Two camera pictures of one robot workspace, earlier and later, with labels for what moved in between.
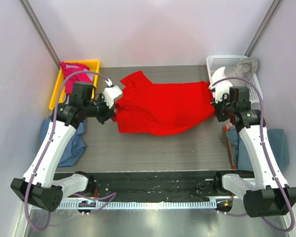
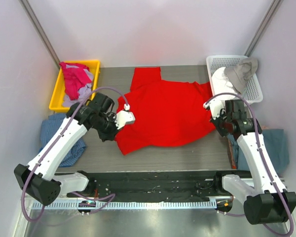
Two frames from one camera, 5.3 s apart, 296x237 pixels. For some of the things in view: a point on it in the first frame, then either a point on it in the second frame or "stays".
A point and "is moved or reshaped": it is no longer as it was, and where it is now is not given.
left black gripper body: [108, 113] to [108, 132]
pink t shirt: [67, 68] stays
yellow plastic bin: [93, 65] stays
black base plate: [156, 186] stays
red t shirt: [161, 108] is moved or reshaped
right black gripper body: [217, 110] to [218, 126]
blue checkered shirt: [76, 146] stays
